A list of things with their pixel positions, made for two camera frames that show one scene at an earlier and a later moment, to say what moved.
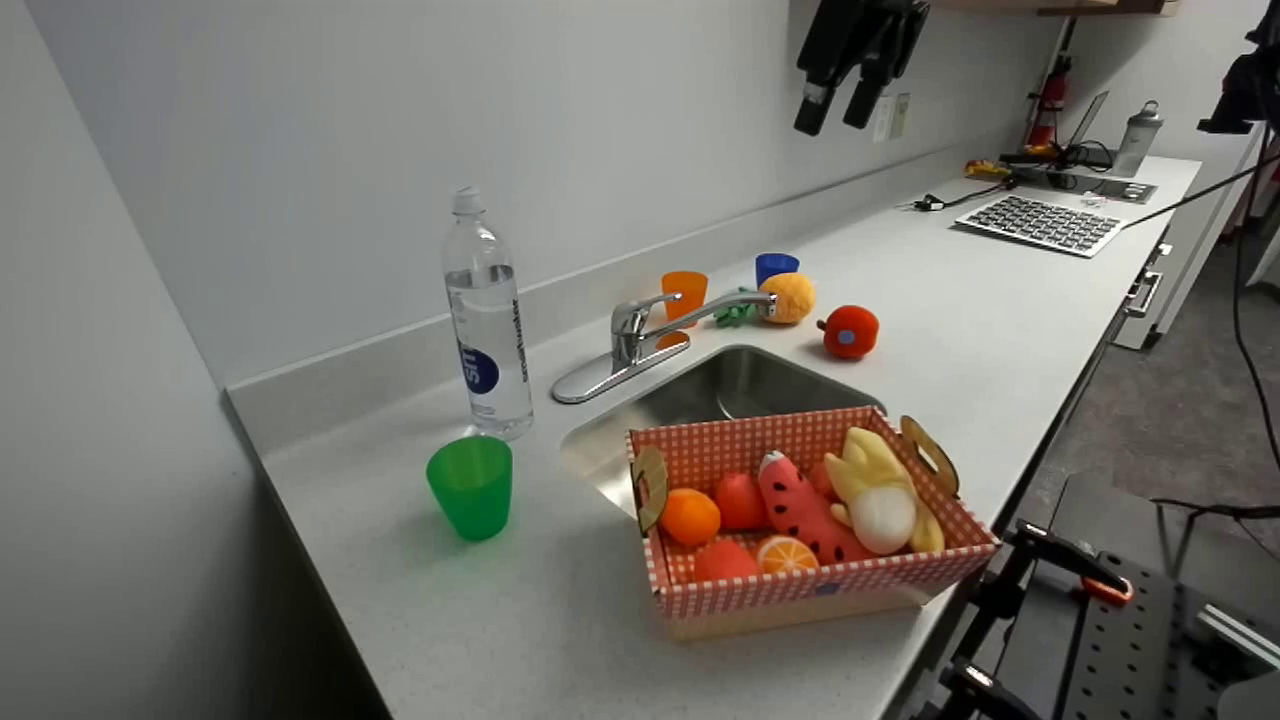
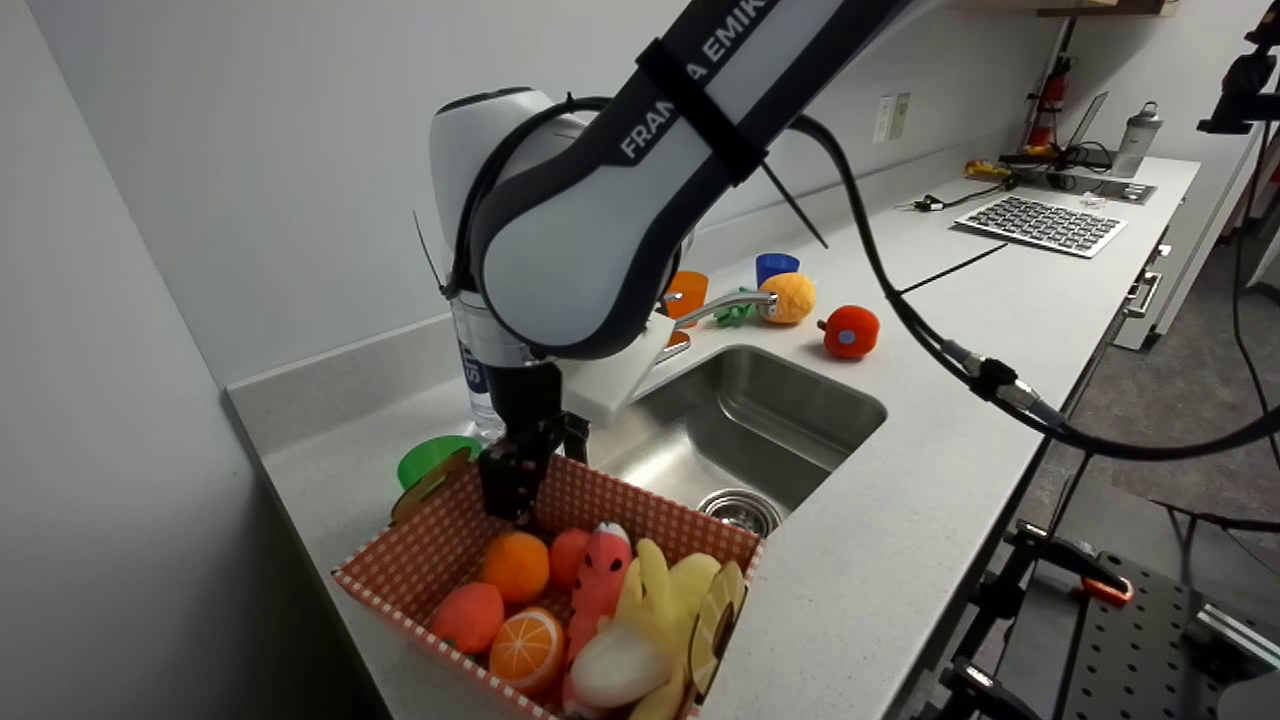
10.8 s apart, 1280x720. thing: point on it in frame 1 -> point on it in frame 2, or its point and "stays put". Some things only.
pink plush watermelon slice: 800,511 -> 602,585
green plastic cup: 470,479 -> 433,452
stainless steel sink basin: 701,386 stays put
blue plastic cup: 773,262 stays put
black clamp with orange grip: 975,684 stays put
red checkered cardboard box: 706,605 -> 440,539
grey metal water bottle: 1139,134 stays put
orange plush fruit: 688,517 -> 519,562
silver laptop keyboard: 1040,220 stays put
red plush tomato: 851,334 stays put
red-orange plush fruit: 724,562 -> 470,618
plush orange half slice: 786,559 -> 526,644
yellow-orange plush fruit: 792,297 stays put
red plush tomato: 743,502 -> 564,564
